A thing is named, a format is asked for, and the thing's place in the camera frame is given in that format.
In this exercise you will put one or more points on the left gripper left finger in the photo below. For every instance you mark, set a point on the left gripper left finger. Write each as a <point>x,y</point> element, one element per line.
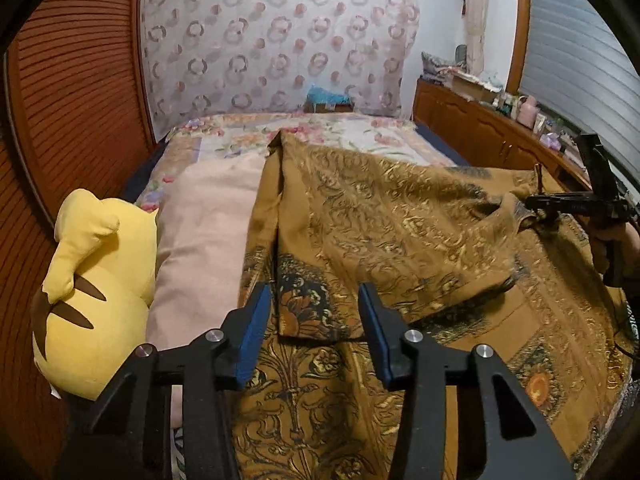
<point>132,414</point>

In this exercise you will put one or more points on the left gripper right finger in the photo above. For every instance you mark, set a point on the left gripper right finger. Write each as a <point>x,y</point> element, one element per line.
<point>500,433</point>

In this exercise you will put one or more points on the brown patterned cloth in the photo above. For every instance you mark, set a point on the brown patterned cloth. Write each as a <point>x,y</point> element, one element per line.
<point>456,254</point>

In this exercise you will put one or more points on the person's right hand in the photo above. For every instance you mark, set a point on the person's right hand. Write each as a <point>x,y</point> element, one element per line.
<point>616,247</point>

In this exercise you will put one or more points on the purple small object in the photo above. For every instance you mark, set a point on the purple small object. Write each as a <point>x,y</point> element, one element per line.
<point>551,140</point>

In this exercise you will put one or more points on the pink jug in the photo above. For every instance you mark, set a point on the pink jug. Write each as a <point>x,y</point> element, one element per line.
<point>527,111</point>

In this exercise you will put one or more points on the yellow plush toy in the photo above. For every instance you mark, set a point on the yellow plush toy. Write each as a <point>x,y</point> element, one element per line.
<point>92,307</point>

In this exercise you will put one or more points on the grey window blind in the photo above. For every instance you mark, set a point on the grey window blind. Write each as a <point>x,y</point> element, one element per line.
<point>575,66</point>

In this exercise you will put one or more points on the wooden sideboard cabinet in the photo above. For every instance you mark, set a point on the wooden sideboard cabinet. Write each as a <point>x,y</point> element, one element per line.
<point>485,138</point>

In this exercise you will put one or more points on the cardboard box on cabinet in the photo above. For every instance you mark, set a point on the cardboard box on cabinet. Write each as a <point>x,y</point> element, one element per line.
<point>473,89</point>

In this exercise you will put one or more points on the pink beige pillow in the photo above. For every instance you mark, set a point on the pink beige pillow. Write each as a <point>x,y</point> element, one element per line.
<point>202,228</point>

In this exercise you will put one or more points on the cream side curtain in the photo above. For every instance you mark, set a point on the cream side curtain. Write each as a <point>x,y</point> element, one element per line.
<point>475,23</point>

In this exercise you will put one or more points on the box with blue cloth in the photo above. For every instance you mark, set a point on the box with blue cloth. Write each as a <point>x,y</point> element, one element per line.
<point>319,100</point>

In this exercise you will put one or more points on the floral quilt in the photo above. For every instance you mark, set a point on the floral quilt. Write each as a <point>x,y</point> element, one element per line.
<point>225,136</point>

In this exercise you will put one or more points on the wooden louvered wardrobe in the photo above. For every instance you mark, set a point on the wooden louvered wardrobe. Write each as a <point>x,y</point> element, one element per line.
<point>73,115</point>

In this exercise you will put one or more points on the patterned lace curtain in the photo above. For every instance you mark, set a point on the patterned lace curtain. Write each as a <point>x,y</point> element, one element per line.
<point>205,57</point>

